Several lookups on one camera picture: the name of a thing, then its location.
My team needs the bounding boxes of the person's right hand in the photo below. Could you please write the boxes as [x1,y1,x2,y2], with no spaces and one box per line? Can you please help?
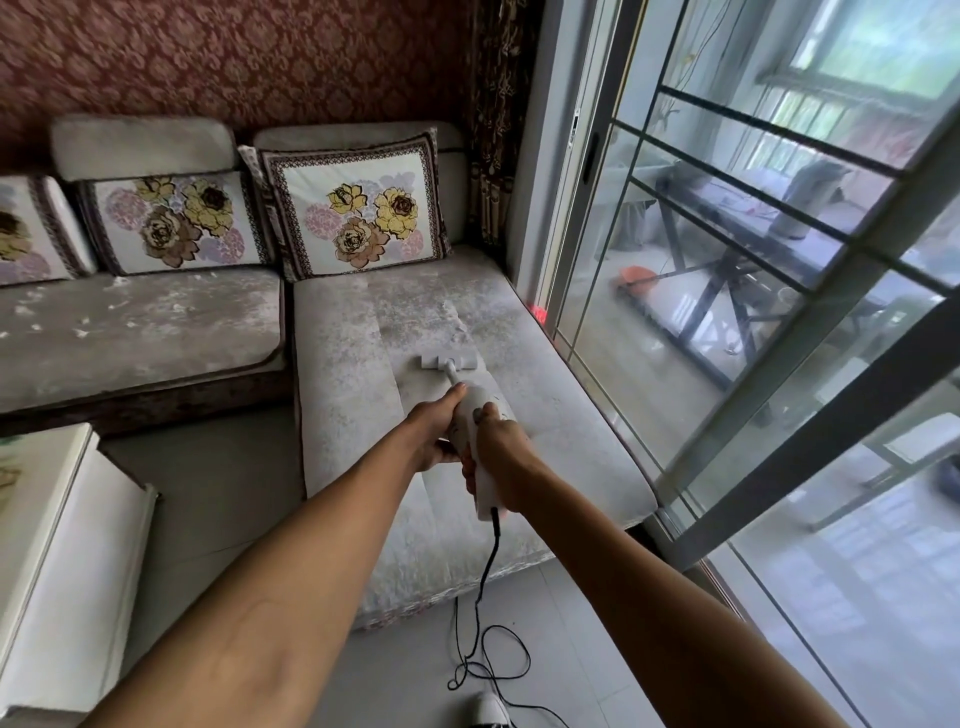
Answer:
[461,402,558,516]

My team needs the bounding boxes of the person's left forearm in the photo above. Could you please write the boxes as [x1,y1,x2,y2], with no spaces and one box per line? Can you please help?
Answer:
[78,408,423,728]

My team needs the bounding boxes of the person's right forearm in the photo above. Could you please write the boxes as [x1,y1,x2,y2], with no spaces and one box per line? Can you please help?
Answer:
[517,465,852,728]

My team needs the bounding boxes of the white power plug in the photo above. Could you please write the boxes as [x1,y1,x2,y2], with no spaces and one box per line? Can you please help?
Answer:
[468,690,513,728]

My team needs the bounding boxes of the person's left hand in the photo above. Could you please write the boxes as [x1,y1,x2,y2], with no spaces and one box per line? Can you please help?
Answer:
[405,382,471,474]

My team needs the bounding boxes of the balcony window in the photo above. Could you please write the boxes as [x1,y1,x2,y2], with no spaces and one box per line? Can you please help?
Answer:
[756,0,960,155]

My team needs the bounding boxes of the black folding table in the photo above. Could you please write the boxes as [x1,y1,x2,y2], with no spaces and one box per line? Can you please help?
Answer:
[651,159,905,393]

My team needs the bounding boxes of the grey framed sliding glass door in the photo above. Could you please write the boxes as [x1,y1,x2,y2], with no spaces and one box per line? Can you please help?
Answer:
[536,0,960,728]

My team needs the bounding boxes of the black power cable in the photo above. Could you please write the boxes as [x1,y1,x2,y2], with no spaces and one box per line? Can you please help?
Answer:
[447,508,554,714]

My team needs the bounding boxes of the white water jug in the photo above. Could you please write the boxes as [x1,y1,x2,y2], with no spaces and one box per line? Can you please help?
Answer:
[771,158,858,242]

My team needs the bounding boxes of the scattered white paper scraps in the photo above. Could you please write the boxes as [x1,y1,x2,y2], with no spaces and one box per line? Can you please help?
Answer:
[11,271,200,340]

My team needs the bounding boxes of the grey sectional sofa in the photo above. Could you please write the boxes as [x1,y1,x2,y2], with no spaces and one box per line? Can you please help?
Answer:
[0,114,663,633]

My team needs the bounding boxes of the brown patterned curtain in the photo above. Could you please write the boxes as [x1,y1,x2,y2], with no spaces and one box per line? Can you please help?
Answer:
[463,0,544,252]

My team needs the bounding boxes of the white handheld vacuum cleaner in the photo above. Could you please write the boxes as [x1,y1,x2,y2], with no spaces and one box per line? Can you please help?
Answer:
[413,352,528,524]

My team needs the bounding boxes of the white coffee table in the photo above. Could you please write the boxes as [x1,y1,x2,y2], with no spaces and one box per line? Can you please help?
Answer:
[0,422,160,728]

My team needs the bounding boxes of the floral throw pillow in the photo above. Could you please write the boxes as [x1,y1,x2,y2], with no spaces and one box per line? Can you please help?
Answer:
[73,170,276,278]
[0,174,96,288]
[253,127,455,284]

